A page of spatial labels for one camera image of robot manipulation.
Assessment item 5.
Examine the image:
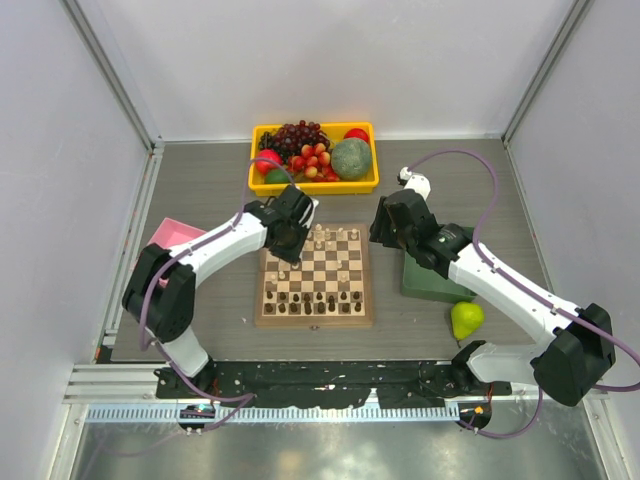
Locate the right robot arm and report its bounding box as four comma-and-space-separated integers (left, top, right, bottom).
369, 189, 615, 406

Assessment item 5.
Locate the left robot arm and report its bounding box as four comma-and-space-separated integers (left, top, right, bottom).
122, 185, 319, 398

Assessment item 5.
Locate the wooden chess board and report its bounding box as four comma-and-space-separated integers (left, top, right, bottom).
254, 223, 374, 329

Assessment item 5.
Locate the yellow plastic fruit bin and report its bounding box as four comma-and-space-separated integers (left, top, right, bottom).
247, 122, 380, 196

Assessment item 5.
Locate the green lime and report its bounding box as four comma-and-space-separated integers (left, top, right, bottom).
264, 169, 290, 185

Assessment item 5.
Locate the green tray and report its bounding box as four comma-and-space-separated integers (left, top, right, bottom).
401, 223, 476, 304

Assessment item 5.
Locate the red apple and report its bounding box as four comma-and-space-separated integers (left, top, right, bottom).
254, 149, 282, 176

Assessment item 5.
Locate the red cherry cluster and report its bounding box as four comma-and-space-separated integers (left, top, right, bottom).
287, 143, 340, 182

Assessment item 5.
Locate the green melon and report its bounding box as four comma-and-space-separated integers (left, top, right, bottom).
331, 138, 373, 181

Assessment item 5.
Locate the dark grape bunch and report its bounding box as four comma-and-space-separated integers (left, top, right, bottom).
258, 120, 331, 160

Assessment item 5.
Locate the red tomato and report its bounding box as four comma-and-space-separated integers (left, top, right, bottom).
343, 128, 370, 144

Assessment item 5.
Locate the pink plastic box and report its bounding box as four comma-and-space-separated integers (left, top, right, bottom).
144, 216, 209, 289

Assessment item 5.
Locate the green pear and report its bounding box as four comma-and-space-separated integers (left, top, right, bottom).
450, 302, 485, 341

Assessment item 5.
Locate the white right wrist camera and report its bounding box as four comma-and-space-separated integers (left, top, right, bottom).
397, 167, 431, 201

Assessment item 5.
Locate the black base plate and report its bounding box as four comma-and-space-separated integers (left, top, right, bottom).
155, 359, 514, 409

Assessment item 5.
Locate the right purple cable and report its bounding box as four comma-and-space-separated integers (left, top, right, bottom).
397, 148, 640, 439

